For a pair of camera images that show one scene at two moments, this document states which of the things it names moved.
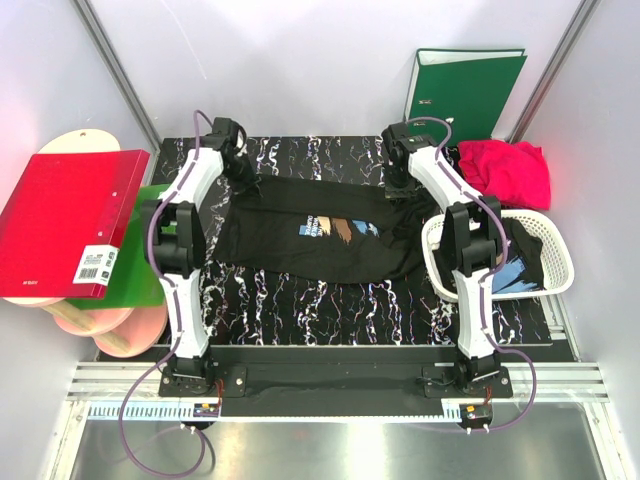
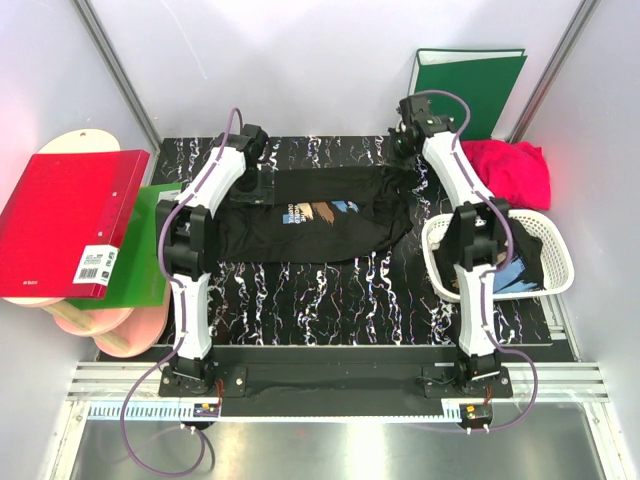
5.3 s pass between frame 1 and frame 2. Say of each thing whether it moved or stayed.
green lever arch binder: stayed
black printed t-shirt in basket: stayed
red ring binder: stayed
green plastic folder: stayed
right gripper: moved
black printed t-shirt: moved
